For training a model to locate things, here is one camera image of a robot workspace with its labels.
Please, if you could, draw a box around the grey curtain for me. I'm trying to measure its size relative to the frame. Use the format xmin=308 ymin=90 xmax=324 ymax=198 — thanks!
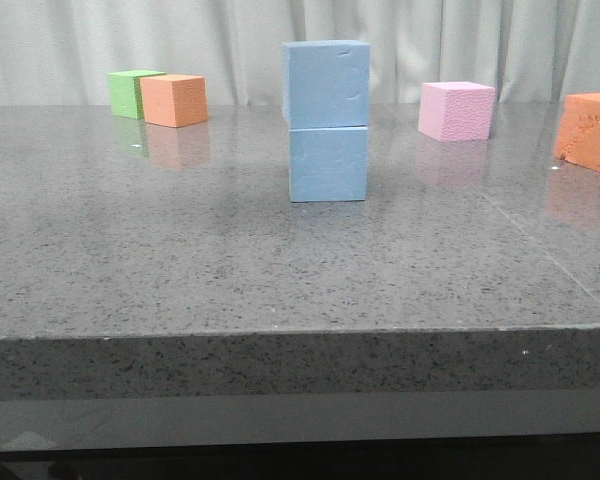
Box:
xmin=0 ymin=1 xmax=600 ymax=106

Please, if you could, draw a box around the smooth blue foam cube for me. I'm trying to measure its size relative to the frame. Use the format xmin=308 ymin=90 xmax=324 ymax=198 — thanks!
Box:
xmin=289 ymin=126 xmax=368 ymax=202

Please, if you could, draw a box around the dented orange foam cube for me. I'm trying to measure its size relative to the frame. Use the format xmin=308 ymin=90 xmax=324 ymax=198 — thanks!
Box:
xmin=554 ymin=92 xmax=600 ymax=172

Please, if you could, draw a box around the smooth orange foam cube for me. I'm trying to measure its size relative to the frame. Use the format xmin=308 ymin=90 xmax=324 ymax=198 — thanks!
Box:
xmin=140 ymin=74 xmax=208 ymax=127

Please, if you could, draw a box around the pink foam cube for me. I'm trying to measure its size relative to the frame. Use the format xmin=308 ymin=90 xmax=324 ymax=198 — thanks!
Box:
xmin=418 ymin=81 xmax=496 ymax=141

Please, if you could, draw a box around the textured blue foam cube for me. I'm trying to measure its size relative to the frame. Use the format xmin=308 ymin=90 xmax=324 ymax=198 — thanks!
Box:
xmin=282 ymin=40 xmax=370 ymax=129

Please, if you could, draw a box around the green foam cube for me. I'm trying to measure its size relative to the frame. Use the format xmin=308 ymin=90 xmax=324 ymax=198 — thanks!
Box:
xmin=107 ymin=70 xmax=165 ymax=119

